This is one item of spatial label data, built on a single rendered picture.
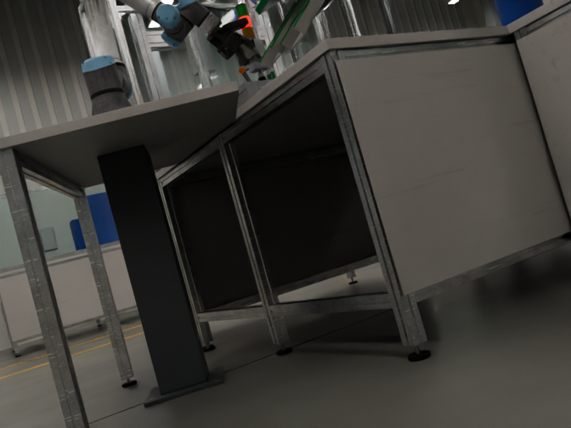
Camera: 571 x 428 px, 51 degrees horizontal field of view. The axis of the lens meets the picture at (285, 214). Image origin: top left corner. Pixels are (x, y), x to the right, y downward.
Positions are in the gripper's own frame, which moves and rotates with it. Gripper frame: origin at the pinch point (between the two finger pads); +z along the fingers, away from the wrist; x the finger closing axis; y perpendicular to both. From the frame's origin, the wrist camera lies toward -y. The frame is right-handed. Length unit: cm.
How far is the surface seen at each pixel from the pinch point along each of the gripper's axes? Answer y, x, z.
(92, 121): 76, 33, -33
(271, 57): 10.7, 20.8, 0.8
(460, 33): -1, 75, 36
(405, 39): 16, 75, 21
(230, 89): 49, 49, -9
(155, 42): -41, -105, -36
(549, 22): -16, 88, 54
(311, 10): 8.0, 48.7, -1.5
